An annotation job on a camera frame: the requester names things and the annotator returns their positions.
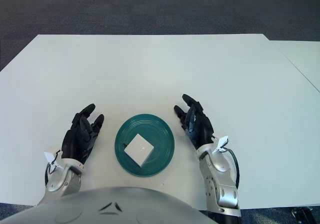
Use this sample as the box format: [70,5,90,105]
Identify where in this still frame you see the black table leg base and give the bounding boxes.
[291,206,314,224]

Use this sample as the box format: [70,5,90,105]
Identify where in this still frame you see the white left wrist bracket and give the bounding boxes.
[43,145,64,170]

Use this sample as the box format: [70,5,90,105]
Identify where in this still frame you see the grey robot torso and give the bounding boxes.
[0,185,216,224]

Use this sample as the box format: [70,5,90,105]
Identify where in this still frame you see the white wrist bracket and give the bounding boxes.
[212,135,231,153]
[43,145,64,170]

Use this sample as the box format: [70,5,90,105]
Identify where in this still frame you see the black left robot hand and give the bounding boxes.
[60,103,105,166]

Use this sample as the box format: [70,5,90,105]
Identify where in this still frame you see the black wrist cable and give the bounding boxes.
[44,148,64,188]
[220,145,241,188]

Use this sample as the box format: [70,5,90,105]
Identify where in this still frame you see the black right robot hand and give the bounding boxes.
[173,93,217,151]

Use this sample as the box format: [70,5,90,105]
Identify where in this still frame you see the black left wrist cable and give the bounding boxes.
[44,148,64,188]

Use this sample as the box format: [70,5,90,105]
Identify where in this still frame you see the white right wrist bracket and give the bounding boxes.
[212,135,231,153]

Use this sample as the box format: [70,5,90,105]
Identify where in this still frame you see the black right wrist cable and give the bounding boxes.
[220,145,241,188]

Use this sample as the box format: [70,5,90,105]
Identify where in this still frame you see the white square charger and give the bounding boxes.
[123,133,155,168]

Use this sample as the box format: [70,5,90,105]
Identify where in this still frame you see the teal green round plate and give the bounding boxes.
[114,113,176,177]

